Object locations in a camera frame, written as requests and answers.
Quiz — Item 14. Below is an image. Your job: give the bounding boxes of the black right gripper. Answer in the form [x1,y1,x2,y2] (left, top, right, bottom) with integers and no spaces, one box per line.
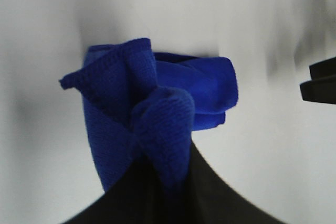
[300,57,335,101]

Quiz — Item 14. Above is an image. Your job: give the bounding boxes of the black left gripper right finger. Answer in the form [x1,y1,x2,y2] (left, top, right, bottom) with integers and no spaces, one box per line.
[167,137,320,224]

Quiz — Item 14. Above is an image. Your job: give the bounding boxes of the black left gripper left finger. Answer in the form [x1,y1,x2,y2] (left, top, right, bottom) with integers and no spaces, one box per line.
[61,153,169,224]

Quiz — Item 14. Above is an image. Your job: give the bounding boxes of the blue microfibre towel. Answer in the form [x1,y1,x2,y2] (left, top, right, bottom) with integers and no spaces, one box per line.
[58,37,239,193]

